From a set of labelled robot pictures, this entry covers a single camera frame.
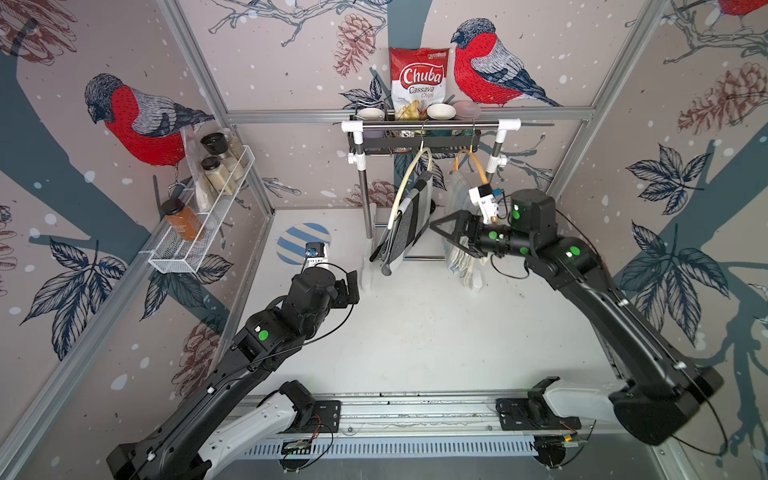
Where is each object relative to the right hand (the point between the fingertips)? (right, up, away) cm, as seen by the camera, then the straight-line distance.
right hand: (440, 233), depth 63 cm
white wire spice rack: (-68, -5, +18) cm, 71 cm away
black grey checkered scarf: (-7, +2, +14) cm, 16 cm away
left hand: (-22, -8, +6) cm, 24 cm away
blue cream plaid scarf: (+8, -7, +16) cm, 20 cm away
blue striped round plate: (-50, -4, +51) cm, 72 cm away
